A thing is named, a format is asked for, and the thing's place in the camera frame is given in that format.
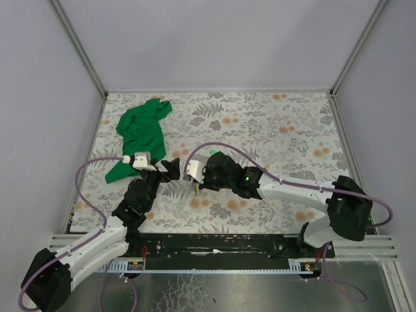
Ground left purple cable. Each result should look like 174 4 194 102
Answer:
18 156 131 311

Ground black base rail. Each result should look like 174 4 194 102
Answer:
114 233 335 274

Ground aluminium frame rail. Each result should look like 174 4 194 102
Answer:
45 233 400 261

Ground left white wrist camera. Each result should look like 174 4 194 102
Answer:
131 151 156 171

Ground floral table mat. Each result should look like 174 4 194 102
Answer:
68 92 349 234

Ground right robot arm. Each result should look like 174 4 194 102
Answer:
186 152 372 248

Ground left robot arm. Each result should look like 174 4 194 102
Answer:
18 152 180 311

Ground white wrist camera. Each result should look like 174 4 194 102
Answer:
184 160 205 184
131 151 156 171

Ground green cloth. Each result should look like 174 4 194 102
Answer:
104 98 173 183

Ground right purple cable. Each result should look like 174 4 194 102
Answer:
182 142 394 303

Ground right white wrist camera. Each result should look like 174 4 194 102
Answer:
184 160 205 184

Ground purple cable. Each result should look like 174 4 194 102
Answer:
18 156 131 311
182 142 394 303

